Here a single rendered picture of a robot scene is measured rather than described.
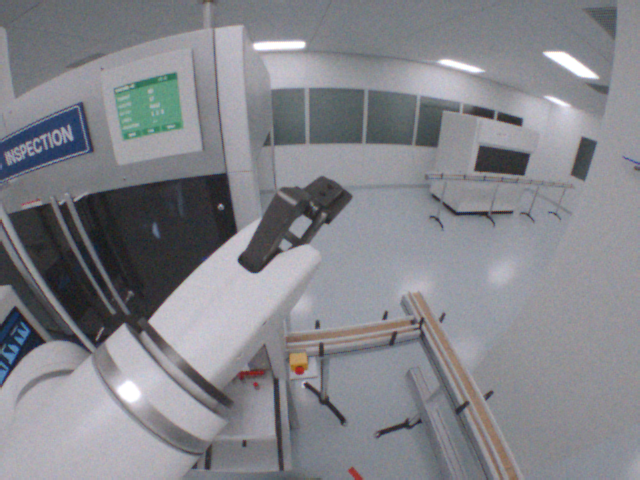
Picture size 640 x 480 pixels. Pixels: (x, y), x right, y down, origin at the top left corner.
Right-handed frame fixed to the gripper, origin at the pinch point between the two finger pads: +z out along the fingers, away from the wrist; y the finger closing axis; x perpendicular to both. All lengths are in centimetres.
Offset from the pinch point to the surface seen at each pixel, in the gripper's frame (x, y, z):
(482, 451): -93, -57, 11
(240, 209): 21.7, -25.0, 15.2
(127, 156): 45.6, -16.5, 1.4
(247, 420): -12, -97, -18
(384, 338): -43, -85, 48
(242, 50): 33.0, 6.2, 21.4
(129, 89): 48.5, -3.0, 5.3
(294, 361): -12, -84, 13
